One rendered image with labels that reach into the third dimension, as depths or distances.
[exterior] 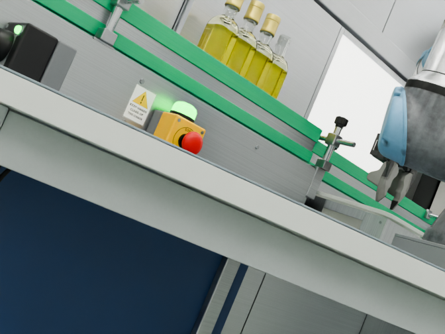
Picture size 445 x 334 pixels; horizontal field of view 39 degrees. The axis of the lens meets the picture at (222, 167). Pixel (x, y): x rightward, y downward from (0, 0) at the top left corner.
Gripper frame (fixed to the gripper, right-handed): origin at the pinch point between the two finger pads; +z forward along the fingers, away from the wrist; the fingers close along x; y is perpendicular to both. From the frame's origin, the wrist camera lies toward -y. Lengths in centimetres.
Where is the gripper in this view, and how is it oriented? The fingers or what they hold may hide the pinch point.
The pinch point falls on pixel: (389, 201)
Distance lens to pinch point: 141.6
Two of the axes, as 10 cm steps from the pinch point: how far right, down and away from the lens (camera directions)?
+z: -3.9, 9.2, -0.8
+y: -6.0, -1.9, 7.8
